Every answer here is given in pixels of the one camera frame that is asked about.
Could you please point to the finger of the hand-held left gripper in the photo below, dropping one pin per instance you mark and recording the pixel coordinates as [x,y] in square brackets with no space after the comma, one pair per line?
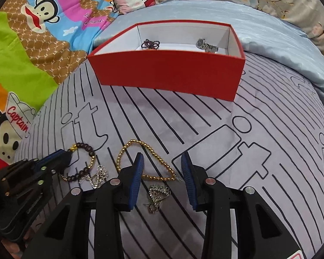
[66,159]
[52,157]

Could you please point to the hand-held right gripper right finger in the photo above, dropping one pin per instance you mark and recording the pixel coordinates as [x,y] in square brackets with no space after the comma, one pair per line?
[187,178]

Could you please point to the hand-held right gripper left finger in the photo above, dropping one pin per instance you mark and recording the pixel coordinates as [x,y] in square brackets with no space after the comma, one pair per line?
[137,172]

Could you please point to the red cardboard box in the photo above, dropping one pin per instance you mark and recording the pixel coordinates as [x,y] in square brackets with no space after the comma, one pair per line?
[164,75]

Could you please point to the silver wristwatch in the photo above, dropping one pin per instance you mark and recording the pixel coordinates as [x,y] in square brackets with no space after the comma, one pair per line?
[202,44]

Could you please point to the grey striped bedsheet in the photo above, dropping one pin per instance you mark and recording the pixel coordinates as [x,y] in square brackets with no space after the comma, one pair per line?
[205,129]

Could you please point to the cartoon monkey printed blanket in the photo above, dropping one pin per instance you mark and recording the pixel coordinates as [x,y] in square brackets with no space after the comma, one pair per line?
[29,59]

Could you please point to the light blue blanket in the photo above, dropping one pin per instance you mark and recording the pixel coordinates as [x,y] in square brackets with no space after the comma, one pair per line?
[259,24]

